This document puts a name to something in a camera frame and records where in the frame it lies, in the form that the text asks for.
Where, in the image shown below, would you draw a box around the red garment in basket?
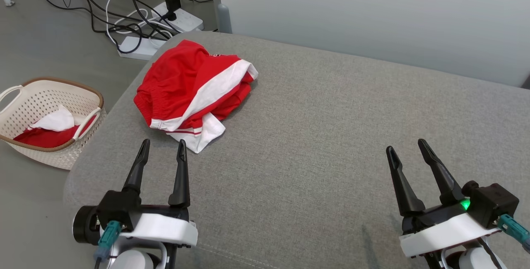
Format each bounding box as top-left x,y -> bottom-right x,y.
13,116 -> 96,149

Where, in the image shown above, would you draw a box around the right camera cable teal plug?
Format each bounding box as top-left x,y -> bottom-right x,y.
498,214 -> 530,254

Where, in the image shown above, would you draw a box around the camera cable teal plug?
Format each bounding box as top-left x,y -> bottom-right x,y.
498,214 -> 530,254
93,221 -> 123,269

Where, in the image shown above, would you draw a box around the white cloth in basket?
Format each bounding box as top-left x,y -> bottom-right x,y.
28,104 -> 75,132

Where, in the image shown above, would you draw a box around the plain white power strip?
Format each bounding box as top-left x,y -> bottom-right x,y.
117,35 -> 167,60

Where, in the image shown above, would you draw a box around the white power strip with adapter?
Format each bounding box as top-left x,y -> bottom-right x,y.
151,1 -> 204,33

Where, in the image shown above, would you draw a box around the red shorts with white stripe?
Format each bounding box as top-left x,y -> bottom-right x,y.
133,39 -> 259,132

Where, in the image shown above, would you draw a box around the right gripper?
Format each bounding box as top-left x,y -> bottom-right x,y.
386,139 -> 501,258

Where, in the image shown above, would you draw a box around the red shirt with white sleeves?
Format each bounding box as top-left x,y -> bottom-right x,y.
166,53 -> 259,154

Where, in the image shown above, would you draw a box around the coiled white floor cable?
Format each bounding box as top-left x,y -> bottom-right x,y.
113,7 -> 178,41

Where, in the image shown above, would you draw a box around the cream perforated laundry basket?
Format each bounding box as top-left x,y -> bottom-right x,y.
0,77 -> 107,171

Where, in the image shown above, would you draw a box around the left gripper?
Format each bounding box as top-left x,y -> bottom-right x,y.
72,139 -> 198,249

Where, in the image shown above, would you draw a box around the thin white floor cable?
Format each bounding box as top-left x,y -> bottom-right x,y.
105,0 -> 125,50

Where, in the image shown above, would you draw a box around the left camera cable teal plug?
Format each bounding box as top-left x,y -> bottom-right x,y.
93,221 -> 123,269

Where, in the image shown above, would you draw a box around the black power adapter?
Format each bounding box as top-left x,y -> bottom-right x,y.
164,0 -> 182,21

